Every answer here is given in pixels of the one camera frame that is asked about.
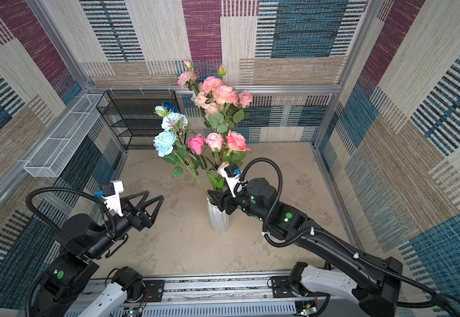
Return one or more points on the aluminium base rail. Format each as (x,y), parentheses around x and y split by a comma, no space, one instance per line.
(228,294)

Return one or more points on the white ribbed ceramic vase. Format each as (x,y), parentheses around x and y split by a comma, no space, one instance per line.
(220,221)

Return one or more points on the pink rose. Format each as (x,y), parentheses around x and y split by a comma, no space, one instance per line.
(235,148)

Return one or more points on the black wire shelf rack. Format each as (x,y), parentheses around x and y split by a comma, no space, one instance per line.
(130,115)

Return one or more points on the white wire mesh basket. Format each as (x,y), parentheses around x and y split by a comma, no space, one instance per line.
(51,158)

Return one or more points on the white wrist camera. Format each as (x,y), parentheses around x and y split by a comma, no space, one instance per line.
(231,174)
(110,194)

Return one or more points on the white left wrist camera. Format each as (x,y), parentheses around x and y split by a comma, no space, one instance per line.
(110,194)

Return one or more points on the pink rose spray stem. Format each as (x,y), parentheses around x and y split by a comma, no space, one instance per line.
(245,99)

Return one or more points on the light blue carnation spray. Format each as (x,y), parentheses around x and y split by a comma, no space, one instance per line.
(172,144)

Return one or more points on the blue rose stem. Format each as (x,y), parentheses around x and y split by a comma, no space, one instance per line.
(170,106)

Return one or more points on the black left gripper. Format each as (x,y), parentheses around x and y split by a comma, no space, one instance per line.
(141,220)

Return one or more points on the pink carnation spray stem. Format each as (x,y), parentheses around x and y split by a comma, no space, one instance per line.
(219,105)

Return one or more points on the light pink rose stem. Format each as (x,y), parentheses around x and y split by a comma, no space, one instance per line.
(215,142)

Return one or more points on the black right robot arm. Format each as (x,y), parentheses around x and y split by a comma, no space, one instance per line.
(375,284)

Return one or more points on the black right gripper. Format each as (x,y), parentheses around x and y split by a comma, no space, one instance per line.
(225,202)

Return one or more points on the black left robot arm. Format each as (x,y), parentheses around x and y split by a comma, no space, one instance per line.
(83,241)

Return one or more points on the magenta rose stem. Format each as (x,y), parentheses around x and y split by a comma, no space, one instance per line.
(197,145)

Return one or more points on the pale peach carnation spray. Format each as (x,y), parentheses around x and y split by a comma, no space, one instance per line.
(186,77)

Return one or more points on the pink tulip with leaves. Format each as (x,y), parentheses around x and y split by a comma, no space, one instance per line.
(216,179)

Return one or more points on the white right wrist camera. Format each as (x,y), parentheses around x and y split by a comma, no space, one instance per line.
(231,174)

